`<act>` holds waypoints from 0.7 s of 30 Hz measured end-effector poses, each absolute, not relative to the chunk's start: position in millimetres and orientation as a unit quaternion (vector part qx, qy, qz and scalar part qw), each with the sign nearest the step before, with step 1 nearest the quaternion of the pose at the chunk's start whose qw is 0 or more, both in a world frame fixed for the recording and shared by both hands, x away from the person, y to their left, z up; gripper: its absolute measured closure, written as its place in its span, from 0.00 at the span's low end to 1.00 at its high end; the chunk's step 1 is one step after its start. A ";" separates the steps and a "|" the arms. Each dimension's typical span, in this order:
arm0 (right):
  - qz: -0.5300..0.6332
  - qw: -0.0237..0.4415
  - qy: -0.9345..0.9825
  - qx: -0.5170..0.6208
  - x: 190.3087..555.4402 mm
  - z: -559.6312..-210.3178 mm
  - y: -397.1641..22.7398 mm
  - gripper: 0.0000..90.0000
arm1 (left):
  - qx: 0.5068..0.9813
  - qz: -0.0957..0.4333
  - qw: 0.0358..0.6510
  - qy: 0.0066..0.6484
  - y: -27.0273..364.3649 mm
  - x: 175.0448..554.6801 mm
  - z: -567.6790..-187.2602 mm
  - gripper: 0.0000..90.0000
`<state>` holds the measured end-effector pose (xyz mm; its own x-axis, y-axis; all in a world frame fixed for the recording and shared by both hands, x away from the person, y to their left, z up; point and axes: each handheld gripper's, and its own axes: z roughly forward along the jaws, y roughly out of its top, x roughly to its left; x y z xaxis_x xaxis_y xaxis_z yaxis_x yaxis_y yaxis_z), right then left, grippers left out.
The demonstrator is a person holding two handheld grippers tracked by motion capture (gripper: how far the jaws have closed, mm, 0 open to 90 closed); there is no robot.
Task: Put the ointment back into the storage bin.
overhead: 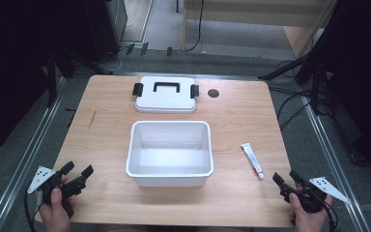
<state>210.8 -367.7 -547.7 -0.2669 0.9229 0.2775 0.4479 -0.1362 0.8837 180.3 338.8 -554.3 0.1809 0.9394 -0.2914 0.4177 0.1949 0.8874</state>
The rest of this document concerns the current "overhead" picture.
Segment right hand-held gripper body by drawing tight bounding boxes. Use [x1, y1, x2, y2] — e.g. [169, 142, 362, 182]
[279, 176, 353, 215]

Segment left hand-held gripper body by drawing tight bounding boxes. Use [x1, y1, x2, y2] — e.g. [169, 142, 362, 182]
[27, 165, 88, 218]

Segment person's right hand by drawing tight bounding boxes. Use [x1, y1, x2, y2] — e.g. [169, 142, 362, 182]
[289, 187, 334, 232]

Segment person's left hand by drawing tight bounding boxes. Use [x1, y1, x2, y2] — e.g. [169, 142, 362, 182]
[35, 175, 78, 232]

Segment white ointment tube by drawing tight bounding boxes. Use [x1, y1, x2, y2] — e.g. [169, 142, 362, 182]
[240, 142, 266, 181]

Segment white plastic storage box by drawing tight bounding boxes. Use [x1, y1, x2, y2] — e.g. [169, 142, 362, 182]
[125, 120, 215, 189]

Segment black metal stand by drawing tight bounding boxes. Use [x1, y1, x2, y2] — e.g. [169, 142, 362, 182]
[43, 47, 78, 108]

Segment black tripod stand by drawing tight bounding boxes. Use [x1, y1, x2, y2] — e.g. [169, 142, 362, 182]
[257, 18, 336, 115]

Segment dark curtain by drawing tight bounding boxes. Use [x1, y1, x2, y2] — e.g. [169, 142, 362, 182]
[315, 0, 371, 177]
[0, 0, 88, 162]

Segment black cabinet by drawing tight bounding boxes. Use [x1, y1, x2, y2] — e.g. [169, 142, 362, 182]
[76, 0, 128, 64]

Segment light wooden furniture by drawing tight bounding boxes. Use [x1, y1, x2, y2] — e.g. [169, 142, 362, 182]
[181, 0, 337, 60]

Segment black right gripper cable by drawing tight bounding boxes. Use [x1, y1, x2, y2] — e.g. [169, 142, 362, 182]
[322, 202, 340, 232]

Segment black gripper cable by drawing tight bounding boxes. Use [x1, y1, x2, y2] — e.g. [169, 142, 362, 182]
[23, 188, 43, 232]
[322, 202, 340, 232]

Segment metal floor rail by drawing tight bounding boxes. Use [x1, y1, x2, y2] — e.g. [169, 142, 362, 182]
[0, 76, 68, 232]
[298, 85, 371, 232]

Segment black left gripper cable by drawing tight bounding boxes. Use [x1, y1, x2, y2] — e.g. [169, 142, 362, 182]
[23, 188, 43, 232]

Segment black floor cable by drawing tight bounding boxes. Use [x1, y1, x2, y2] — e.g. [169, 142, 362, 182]
[275, 90, 313, 131]

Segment white lid with black handle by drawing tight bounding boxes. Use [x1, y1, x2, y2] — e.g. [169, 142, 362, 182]
[131, 75, 201, 114]

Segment white floor cable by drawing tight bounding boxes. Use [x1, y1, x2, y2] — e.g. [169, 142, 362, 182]
[104, 47, 127, 73]

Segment black hanging cable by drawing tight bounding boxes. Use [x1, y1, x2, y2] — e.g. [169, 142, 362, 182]
[185, 0, 206, 53]

